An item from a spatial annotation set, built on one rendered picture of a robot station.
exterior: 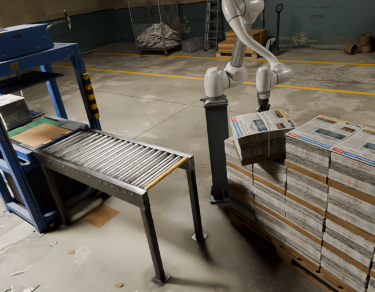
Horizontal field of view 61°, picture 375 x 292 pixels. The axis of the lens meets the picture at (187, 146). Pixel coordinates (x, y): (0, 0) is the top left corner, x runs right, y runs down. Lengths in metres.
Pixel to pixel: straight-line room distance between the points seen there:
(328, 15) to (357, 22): 0.67
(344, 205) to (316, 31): 7.21
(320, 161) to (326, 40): 7.07
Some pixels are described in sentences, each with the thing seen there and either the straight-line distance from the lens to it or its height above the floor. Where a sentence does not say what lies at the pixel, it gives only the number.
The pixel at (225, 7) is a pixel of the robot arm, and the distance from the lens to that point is 2.39.
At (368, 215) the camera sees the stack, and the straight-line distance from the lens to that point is 1.92.
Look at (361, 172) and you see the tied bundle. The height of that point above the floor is 0.99.
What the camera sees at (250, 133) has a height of 1.05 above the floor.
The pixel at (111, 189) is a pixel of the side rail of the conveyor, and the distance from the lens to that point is 2.25.
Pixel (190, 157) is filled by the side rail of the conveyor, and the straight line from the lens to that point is 2.32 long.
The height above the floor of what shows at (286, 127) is 1.06.
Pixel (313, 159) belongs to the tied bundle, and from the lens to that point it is 1.94.
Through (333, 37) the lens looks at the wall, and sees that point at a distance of 8.80.
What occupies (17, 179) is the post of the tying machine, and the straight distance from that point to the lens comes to 3.09.
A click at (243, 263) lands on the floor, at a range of 2.60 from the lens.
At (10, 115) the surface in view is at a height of 0.94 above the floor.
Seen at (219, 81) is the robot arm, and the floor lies 1.18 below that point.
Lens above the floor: 1.94
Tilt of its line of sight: 27 degrees down
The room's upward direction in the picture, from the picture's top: 8 degrees counter-clockwise
